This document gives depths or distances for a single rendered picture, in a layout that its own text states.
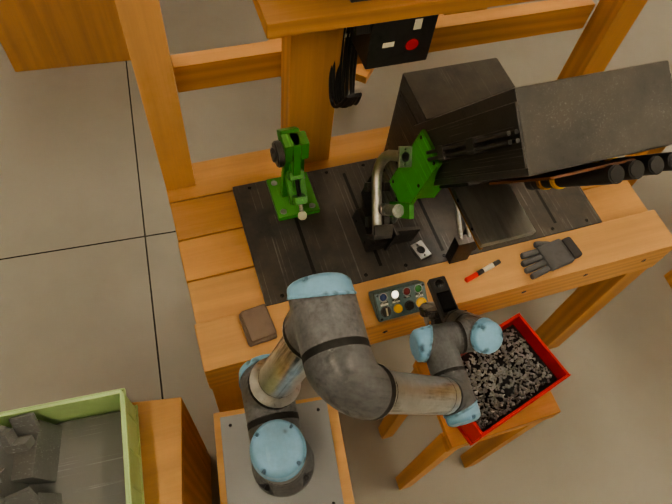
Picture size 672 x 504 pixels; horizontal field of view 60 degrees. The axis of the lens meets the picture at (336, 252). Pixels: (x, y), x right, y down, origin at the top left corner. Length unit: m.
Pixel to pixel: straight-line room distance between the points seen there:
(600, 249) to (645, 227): 0.19
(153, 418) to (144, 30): 0.97
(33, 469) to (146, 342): 1.14
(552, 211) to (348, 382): 1.22
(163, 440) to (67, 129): 2.08
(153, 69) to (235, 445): 0.93
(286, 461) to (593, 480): 1.67
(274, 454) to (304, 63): 0.97
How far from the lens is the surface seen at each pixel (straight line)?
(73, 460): 1.63
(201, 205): 1.83
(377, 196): 1.67
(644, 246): 2.06
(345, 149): 1.97
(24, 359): 2.73
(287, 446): 1.29
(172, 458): 1.64
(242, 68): 1.69
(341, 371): 0.92
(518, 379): 1.69
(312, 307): 0.95
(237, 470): 1.52
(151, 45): 1.48
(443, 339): 1.29
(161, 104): 1.60
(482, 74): 1.78
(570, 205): 2.03
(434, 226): 1.82
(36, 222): 3.04
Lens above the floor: 2.37
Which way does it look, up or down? 59 degrees down
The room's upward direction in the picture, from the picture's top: 10 degrees clockwise
